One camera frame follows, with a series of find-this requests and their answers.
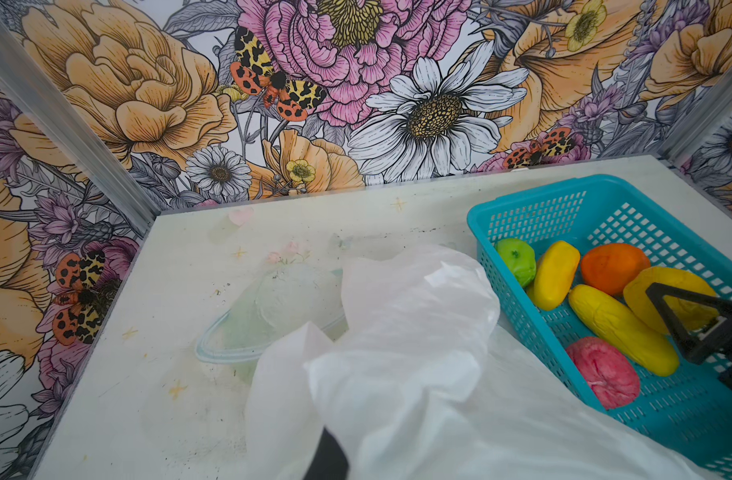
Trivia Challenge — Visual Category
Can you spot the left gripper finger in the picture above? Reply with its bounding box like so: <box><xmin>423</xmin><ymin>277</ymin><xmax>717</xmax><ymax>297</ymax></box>
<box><xmin>303</xmin><ymin>429</ymin><xmax>349</xmax><ymax>480</ymax></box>

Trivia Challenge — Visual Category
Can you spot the left aluminium corner post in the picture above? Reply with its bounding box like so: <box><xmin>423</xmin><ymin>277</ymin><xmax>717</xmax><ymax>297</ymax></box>
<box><xmin>0</xmin><ymin>21</ymin><xmax>160</xmax><ymax>236</ymax></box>

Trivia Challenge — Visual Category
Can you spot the yellow toy pepper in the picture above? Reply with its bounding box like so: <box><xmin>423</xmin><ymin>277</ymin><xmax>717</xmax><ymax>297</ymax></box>
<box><xmin>622</xmin><ymin>265</ymin><xmax>720</xmax><ymax>336</ymax></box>

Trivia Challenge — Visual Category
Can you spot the green toy apple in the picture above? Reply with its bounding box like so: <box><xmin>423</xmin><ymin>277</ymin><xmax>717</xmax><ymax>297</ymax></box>
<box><xmin>495</xmin><ymin>238</ymin><xmax>537</xmax><ymax>288</ymax></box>

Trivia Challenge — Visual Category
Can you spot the yellow orange toy mango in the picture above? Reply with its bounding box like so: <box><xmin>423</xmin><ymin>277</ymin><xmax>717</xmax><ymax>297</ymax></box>
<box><xmin>527</xmin><ymin>241</ymin><xmax>581</xmax><ymax>311</ymax></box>

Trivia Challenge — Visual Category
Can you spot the orange toy fruit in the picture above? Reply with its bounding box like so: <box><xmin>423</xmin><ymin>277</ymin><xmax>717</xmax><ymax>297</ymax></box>
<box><xmin>580</xmin><ymin>243</ymin><xmax>651</xmax><ymax>296</ymax></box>

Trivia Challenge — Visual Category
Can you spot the pink red toy fruit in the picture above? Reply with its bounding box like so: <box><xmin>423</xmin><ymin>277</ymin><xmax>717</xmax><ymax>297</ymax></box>
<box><xmin>566</xmin><ymin>337</ymin><xmax>641</xmax><ymax>410</ymax></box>

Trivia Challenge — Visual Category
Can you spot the teal plastic basket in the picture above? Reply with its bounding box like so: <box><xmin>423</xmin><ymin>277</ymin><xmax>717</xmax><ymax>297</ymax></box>
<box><xmin>467</xmin><ymin>175</ymin><xmax>732</xmax><ymax>479</ymax></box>

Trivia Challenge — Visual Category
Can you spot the white plastic bag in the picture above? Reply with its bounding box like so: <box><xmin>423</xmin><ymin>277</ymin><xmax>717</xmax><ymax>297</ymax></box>
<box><xmin>245</xmin><ymin>245</ymin><xmax>709</xmax><ymax>479</ymax></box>

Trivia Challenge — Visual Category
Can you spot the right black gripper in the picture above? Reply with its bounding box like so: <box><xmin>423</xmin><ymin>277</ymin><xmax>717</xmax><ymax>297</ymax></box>
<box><xmin>646</xmin><ymin>283</ymin><xmax>732</xmax><ymax>390</ymax></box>

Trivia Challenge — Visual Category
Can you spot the aluminium corner post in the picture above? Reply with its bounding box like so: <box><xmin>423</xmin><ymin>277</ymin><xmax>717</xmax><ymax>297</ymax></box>
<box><xmin>0</xmin><ymin>21</ymin><xmax>160</xmax><ymax>236</ymax></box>
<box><xmin>657</xmin><ymin>67</ymin><xmax>732</xmax><ymax>167</ymax></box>

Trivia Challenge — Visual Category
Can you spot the right aluminium corner post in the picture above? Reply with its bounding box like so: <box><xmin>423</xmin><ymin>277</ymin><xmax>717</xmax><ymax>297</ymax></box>
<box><xmin>657</xmin><ymin>67</ymin><xmax>732</xmax><ymax>167</ymax></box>

